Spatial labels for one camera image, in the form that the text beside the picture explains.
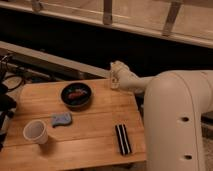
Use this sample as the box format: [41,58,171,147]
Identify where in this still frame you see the white labelled bottle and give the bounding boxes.
[110,70,119,89]

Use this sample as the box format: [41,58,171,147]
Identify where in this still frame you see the black striped rectangular box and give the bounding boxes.
[115,124,132,155]

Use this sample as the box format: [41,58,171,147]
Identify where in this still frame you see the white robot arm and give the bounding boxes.
[110,61,213,171]

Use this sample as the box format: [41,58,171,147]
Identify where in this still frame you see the red food in bowl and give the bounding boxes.
[68,90,85,99]

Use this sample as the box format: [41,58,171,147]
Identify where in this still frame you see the black equipment at left edge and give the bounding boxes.
[0,83,17,151]

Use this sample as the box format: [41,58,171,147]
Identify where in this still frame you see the black bowl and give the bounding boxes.
[61,82,92,108]

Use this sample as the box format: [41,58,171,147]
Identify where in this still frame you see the wooden table board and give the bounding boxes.
[0,79,146,171]

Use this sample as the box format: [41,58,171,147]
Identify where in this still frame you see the metal rail frame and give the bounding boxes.
[0,0,213,49]

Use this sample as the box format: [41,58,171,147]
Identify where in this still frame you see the blue sponge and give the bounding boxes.
[51,112,72,128]

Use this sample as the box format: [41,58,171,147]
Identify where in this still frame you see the black cables at left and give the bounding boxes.
[0,53,28,93]

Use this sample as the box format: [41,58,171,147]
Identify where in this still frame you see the white paper cup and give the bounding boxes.
[23,120,48,144]

